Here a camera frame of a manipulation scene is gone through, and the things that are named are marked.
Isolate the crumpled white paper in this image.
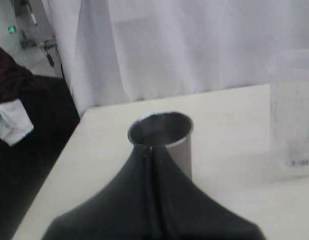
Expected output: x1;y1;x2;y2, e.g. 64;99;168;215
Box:
0;99;34;147

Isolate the black cable in background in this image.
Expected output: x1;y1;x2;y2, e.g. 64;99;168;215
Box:
43;39;65;80

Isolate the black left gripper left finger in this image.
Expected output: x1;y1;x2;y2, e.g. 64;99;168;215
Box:
43;147;151;240

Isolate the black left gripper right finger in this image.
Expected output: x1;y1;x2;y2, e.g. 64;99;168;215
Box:
151;147;265;240

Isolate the white backdrop curtain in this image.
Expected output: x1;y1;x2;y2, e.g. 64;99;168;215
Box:
43;0;309;114

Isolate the stainless steel cup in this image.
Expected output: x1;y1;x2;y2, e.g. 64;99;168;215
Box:
127;111;194;179

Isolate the dark red patterned cloth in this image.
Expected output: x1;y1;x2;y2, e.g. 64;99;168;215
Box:
0;46;48;104

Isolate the clear plastic tall container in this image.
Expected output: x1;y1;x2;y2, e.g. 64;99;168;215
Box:
267;49;309;177

